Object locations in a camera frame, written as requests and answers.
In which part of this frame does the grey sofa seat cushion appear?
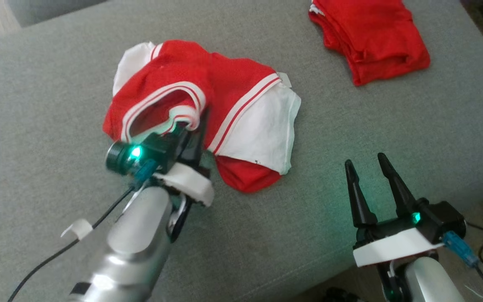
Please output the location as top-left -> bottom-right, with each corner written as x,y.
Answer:
7,0 -> 109,28

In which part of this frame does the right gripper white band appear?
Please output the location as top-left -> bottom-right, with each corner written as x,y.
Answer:
344,153 -> 445,268

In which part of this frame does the red white jersey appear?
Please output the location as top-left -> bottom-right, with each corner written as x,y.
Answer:
102,39 -> 302,194

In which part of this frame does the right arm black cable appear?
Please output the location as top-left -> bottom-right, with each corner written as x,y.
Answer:
441,230 -> 483,295

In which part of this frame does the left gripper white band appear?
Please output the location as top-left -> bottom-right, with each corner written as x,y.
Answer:
158,108 -> 216,207

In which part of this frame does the red shorts white stripe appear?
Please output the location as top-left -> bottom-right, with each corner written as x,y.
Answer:
309,0 -> 431,87

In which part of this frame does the white cable clip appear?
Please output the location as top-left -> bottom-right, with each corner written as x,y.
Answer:
60,218 -> 94,241

